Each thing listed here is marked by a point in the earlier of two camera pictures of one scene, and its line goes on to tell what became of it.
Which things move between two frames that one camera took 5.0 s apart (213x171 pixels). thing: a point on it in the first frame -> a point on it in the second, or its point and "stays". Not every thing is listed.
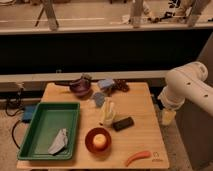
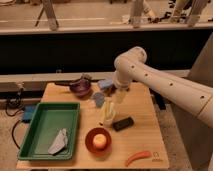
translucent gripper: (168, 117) -> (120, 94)
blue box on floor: (28, 112) stays
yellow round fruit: (99, 141) stays
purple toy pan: (80, 87) stays
